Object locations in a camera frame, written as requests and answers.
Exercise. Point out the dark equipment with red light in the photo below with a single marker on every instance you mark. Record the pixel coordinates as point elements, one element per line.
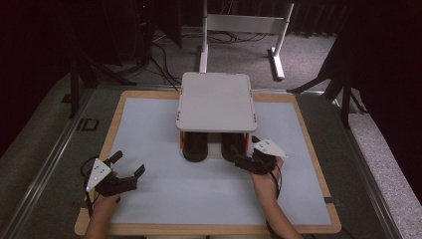
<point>144,26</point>

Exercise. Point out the person's left hand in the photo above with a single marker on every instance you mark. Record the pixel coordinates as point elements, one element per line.
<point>106,207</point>

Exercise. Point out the white desk frame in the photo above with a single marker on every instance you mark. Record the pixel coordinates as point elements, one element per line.
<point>245,23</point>

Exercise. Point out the white two-tier shoe rack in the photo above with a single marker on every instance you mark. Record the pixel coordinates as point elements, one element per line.
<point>217,103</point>

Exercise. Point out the black tripod stand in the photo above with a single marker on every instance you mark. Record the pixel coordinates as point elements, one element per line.
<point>83,73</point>
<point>338,83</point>

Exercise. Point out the person's right hand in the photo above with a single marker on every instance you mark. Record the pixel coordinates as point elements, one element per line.
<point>265,186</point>

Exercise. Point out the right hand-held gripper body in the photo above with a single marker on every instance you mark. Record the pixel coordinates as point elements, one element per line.
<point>262,159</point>

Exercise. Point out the black shoe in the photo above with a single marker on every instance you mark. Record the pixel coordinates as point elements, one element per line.
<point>232,147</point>
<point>195,147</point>

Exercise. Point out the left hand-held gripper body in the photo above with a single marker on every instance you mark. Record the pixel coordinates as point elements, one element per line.
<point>112,186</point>

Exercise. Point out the black tape strip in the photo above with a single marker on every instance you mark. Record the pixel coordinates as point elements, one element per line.
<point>331,200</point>

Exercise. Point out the white table mat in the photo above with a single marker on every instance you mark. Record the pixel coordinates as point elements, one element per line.
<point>185,195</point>

